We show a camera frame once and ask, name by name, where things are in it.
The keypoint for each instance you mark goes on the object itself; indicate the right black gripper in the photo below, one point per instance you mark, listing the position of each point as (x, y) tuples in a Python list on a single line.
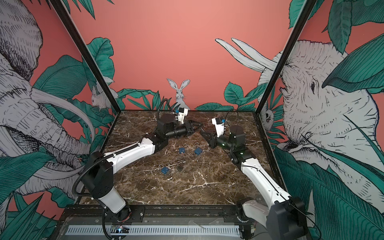
[(210, 134)]

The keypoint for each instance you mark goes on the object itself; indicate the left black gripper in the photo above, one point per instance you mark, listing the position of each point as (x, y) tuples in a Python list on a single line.
[(188, 132)]

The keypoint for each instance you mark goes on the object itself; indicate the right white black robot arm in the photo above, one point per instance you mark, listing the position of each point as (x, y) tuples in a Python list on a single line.
[(283, 215)]

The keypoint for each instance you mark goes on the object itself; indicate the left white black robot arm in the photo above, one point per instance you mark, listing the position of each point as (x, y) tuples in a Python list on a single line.
[(97, 178)]

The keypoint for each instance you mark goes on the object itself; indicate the blue padlock front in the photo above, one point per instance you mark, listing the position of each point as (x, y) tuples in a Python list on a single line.
[(165, 170)]

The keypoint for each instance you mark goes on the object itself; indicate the small green circuit board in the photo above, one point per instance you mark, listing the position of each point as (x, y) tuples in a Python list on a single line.
[(120, 230)]

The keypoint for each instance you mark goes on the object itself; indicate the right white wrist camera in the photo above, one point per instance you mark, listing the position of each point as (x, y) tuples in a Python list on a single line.
[(219, 124)]

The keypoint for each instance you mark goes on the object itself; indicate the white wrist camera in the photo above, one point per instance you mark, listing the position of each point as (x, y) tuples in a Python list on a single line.
[(219, 124), (181, 114)]

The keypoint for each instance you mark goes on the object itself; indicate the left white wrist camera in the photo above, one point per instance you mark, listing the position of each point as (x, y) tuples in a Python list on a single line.
[(181, 114)]

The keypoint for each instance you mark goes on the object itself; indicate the white slotted cable duct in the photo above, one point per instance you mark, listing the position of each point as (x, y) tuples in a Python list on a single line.
[(154, 230)]

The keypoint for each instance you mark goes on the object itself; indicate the black front mounting rail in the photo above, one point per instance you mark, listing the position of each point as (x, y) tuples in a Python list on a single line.
[(230, 213)]

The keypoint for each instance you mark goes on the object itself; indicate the right black frame post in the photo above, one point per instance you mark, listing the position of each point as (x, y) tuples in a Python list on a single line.
[(298, 27)]

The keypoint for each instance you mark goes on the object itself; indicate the black frame post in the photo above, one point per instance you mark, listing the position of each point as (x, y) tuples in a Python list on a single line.
[(298, 27), (82, 47)]

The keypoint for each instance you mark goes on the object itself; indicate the left black frame post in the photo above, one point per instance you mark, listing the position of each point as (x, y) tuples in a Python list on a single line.
[(82, 47)]

